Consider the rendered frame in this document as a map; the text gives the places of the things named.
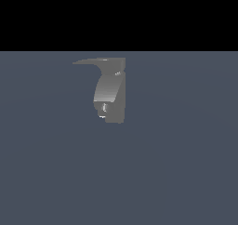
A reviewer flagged grey metal faucet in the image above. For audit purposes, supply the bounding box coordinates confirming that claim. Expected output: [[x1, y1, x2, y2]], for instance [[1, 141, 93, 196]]
[[72, 57, 127, 125]]

